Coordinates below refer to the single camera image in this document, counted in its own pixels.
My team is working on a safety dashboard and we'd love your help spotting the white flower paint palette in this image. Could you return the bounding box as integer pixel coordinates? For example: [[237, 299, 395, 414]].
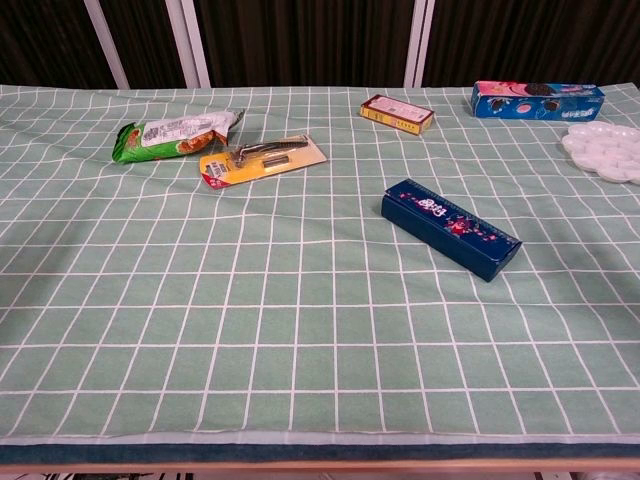
[[560, 120, 640, 185]]

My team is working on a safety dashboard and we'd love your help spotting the green snack packet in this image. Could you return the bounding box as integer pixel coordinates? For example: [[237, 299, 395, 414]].
[[110, 108, 246, 165]]

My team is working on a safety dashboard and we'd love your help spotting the black pleated curtain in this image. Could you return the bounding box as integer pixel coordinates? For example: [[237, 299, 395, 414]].
[[0, 0, 640, 90]]

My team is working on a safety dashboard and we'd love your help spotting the green white grid tablecloth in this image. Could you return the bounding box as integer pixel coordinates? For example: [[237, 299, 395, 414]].
[[0, 83, 640, 446]]

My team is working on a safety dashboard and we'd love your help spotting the white frame post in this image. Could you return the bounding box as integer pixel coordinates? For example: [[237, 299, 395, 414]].
[[82, 0, 132, 90], [402, 0, 436, 89], [164, 0, 212, 89]]

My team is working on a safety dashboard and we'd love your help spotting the small red yellow box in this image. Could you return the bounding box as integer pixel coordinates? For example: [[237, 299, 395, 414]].
[[359, 93, 435, 137]]

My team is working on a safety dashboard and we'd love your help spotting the blue cookie box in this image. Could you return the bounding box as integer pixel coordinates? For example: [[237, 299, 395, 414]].
[[469, 80, 607, 122]]

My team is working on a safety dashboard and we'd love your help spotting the razor on yellow card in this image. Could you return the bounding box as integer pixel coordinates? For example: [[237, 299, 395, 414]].
[[198, 133, 329, 192]]

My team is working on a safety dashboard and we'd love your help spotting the dark blue glasses case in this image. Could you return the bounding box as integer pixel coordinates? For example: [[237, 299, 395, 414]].
[[380, 178, 523, 284]]

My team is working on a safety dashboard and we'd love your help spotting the dark blue felt underlay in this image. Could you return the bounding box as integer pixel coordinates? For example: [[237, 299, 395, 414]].
[[0, 442, 640, 465]]

